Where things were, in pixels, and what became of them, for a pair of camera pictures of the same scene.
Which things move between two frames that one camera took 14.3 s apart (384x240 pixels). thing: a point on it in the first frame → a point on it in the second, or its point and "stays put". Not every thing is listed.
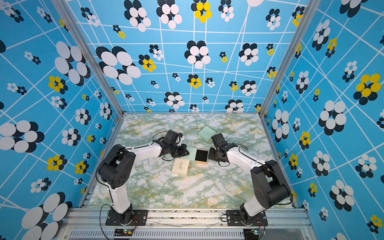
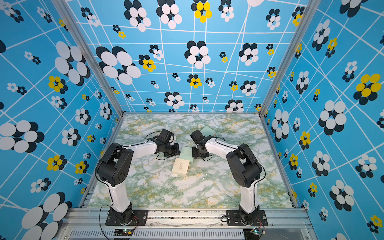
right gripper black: (210, 156) → (195, 156)
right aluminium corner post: (302, 27) stays put
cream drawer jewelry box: (181, 166) stays put
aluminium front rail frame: (186, 224) stays put
